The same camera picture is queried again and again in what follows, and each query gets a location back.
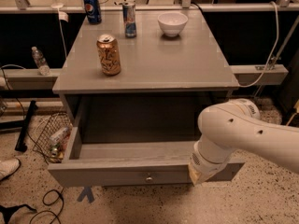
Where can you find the grey drawer cabinet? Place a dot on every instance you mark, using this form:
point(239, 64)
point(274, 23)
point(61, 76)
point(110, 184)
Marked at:
point(160, 76)

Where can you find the white bowl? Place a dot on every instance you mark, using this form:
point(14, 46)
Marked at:
point(172, 23)

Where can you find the black stand leg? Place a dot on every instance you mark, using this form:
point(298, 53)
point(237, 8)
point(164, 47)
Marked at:
point(20, 146)

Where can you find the slim Red Bull can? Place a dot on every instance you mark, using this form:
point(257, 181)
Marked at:
point(128, 13)

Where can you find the white shoe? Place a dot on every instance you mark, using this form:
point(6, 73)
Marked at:
point(9, 167)

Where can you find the clear plastic water bottle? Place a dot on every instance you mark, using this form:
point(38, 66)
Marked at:
point(40, 61)

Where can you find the orange soda can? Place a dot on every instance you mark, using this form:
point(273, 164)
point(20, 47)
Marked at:
point(108, 51)

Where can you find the blue tape cross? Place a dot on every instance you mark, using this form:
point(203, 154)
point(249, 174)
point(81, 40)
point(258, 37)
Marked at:
point(86, 193)

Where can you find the wire basket with trash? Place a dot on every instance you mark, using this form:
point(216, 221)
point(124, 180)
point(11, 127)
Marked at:
point(52, 141)

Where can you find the blue Pepsi can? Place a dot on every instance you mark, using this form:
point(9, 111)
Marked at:
point(93, 11)

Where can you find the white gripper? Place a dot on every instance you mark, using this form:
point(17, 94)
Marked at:
point(205, 165)

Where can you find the grey top drawer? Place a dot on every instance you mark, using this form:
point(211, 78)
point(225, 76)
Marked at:
point(120, 152)

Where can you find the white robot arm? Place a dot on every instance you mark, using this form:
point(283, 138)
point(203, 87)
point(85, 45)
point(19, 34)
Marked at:
point(234, 125)

